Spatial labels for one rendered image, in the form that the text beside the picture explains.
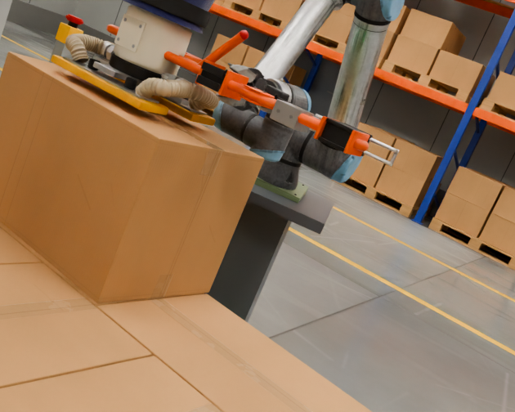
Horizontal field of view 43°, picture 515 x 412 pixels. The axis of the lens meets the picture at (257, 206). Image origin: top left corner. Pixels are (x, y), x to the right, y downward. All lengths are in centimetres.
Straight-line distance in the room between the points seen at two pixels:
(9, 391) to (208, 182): 69
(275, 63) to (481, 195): 686
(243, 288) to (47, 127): 108
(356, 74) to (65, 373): 134
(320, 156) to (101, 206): 103
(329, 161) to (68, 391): 140
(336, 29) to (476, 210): 310
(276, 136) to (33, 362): 91
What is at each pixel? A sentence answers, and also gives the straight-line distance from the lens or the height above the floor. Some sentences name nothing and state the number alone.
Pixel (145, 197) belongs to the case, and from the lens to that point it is 146.
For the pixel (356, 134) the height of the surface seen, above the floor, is 111.
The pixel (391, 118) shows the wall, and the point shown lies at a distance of 1036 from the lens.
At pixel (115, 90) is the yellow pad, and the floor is 98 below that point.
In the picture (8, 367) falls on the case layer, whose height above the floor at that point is 54.
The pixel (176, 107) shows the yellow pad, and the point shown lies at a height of 98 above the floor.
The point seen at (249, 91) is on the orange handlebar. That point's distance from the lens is 151.
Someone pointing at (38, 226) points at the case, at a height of 60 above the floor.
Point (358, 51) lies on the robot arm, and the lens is 213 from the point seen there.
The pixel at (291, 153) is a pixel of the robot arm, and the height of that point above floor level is 90.
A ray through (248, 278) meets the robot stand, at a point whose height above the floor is 42.
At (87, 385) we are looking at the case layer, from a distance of 124.
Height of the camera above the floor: 118
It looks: 12 degrees down
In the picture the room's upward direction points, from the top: 23 degrees clockwise
